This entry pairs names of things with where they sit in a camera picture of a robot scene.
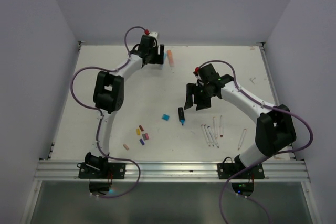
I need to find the blue highlighter cap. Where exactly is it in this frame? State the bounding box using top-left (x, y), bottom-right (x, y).
top-left (162, 114), bottom-right (170, 121)

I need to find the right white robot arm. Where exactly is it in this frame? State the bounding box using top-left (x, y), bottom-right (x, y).
top-left (184, 64), bottom-right (296, 178)

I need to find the orange highlighter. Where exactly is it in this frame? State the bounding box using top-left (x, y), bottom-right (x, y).
top-left (166, 50), bottom-right (174, 67)

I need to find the pink pen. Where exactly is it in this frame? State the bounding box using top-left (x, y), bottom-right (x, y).
top-left (201, 124), bottom-right (211, 147)

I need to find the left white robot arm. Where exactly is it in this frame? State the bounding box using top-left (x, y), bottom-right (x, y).
top-left (85, 32), bottom-right (164, 178)

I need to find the yellow capped pen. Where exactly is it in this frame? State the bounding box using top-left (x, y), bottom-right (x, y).
top-left (213, 116), bottom-right (218, 139)

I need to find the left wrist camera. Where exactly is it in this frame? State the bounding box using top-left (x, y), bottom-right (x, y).
top-left (149, 31), bottom-right (159, 39)

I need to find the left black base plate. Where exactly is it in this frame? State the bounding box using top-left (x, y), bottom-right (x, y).
top-left (77, 162), bottom-right (126, 179)

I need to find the peach capped pen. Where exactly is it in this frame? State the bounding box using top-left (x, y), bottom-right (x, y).
top-left (237, 129), bottom-right (247, 150)

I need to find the brown capped pen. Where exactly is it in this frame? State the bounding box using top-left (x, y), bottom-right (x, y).
top-left (220, 115), bottom-right (224, 137)

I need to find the blue pen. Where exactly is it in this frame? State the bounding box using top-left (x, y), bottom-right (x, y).
top-left (207, 126), bottom-right (219, 148)

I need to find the aluminium mounting rail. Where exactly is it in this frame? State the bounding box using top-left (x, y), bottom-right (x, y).
top-left (34, 160), bottom-right (310, 182)

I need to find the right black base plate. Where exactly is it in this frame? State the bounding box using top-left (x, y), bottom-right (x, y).
top-left (217, 162), bottom-right (265, 180)

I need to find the grey pen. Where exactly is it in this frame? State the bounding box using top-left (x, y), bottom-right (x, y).
top-left (204, 125), bottom-right (215, 146)

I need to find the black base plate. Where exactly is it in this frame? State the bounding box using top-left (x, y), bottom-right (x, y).
top-left (217, 162), bottom-right (265, 180)
top-left (77, 162), bottom-right (126, 179)

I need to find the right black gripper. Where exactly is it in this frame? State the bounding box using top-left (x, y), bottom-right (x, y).
top-left (184, 81), bottom-right (212, 109)

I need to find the black blue highlighter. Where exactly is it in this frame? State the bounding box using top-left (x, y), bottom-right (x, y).
top-left (178, 107), bottom-right (185, 125)

